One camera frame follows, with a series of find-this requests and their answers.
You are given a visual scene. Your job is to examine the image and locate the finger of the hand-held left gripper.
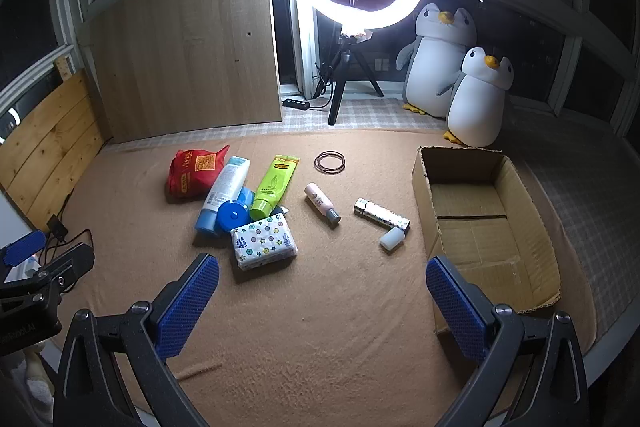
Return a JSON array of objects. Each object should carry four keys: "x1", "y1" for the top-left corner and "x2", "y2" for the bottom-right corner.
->
[
  {"x1": 0, "y1": 229, "x2": 47, "y2": 267},
  {"x1": 0, "y1": 243, "x2": 96, "y2": 309}
]

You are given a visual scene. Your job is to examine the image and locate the brown elastic hair bands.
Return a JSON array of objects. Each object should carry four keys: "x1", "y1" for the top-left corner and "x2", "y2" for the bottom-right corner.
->
[{"x1": 315, "y1": 151, "x2": 347, "y2": 174}]

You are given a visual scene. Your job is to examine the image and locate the round blue jar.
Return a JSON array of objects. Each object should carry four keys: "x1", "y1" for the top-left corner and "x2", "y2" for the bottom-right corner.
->
[{"x1": 218, "y1": 199, "x2": 249, "y2": 233}]

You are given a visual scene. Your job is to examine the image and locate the thin black charger cable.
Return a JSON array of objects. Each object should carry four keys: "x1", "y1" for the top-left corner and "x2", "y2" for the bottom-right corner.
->
[{"x1": 40, "y1": 227, "x2": 94, "y2": 264}]

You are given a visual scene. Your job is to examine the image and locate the small pink bottle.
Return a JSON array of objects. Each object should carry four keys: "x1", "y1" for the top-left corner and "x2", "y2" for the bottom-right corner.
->
[{"x1": 305, "y1": 183, "x2": 342, "y2": 226}]

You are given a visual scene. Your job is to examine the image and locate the white and blue tube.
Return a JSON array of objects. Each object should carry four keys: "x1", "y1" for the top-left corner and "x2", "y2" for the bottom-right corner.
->
[{"x1": 195, "y1": 156, "x2": 251, "y2": 236}]

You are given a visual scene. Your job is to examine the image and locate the small penguin plush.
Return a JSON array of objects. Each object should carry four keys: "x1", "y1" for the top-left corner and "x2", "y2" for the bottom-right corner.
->
[{"x1": 442, "y1": 47, "x2": 515, "y2": 148}]

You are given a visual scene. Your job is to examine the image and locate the large penguin plush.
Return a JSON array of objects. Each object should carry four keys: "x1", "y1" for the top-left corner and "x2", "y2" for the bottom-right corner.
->
[{"x1": 396, "y1": 3, "x2": 478, "y2": 118}]

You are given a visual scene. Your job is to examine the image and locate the white power strip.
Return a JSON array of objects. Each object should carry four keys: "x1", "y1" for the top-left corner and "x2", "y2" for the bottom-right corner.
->
[{"x1": 7, "y1": 257, "x2": 43, "y2": 282}]

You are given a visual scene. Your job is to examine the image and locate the white door frame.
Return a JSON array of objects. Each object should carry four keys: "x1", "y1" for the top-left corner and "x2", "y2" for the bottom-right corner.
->
[{"x1": 287, "y1": 0, "x2": 321, "y2": 98}]

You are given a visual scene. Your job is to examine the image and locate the patterned tissue packet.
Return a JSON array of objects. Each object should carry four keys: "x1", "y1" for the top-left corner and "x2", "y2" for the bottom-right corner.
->
[{"x1": 230, "y1": 213, "x2": 298, "y2": 271}]

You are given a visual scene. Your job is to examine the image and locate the cardboard box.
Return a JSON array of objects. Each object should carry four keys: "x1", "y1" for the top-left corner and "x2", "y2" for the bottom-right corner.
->
[{"x1": 411, "y1": 146, "x2": 562, "y2": 335}]

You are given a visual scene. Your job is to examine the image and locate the large wooden board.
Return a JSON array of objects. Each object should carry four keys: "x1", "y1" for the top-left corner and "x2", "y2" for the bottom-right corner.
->
[{"x1": 87, "y1": 0, "x2": 283, "y2": 142}]

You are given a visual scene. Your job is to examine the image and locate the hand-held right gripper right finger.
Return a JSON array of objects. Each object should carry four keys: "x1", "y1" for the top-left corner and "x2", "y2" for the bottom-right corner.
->
[{"x1": 425, "y1": 255, "x2": 588, "y2": 427}]

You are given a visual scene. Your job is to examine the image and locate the pine plank panel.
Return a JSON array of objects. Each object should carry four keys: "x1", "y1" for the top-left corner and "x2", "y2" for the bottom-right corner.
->
[{"x1": 0, "y1": 57, "x2": 106, "y2": 228}]

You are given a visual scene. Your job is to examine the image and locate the red drawstring bag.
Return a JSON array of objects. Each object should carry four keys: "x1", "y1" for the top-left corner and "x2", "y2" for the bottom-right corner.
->
[{"x1": 167, "y1": 144, "x2": 231, "y2": 202}]

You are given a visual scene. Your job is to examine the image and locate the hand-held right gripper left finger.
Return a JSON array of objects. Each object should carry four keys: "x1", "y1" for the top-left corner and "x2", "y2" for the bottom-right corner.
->
[{"x1": 52, "y1": 253, "x2": 221, "y2": 427}]

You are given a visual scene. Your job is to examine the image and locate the silver patterned tube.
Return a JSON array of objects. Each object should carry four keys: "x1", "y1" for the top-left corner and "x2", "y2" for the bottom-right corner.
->
[{"x1": 353, "y1": 198, "x2": 412, "y2": 235}]

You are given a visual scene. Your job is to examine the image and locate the green squeeze tube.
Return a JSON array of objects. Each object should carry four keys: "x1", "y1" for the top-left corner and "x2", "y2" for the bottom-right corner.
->
[{"x1": 249, "y1": 155, "x2": 301, "y2": 221}]

